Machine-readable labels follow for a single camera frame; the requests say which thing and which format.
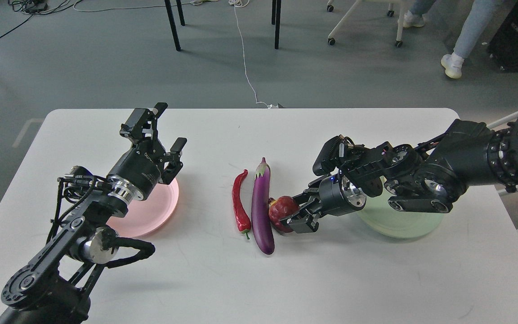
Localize white office chair base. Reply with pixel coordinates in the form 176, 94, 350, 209
326, 0, 407, 49

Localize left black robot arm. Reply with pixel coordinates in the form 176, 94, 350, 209
0, 103, 187, 324

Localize red pomegranate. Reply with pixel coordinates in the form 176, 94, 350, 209
267, 196, 300, 233

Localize black cables on floor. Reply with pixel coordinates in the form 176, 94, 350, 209
0, 0, 84, 52

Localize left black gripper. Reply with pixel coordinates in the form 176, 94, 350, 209
107, 102, 188, 202

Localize black table legs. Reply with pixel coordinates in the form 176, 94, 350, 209
165, 0, 282, 52

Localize red chili pepper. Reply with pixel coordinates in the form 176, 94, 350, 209
232, 169, 251, 240

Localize person's legs and shoes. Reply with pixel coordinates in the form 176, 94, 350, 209
402, 0, 504, 79

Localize purple eggplant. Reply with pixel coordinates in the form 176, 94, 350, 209
251, 157, 275, 256

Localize green plate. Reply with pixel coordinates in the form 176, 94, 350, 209
356, 189, 444, 239

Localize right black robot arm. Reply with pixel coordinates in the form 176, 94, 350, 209
280, 116, 518, 233

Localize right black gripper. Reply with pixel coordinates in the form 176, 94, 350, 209
280, 175, 367, 234

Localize pink plate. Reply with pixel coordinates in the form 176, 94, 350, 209
107, 179, 179, 238

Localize white cable on floor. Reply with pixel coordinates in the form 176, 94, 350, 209
189, 0, 282, 109

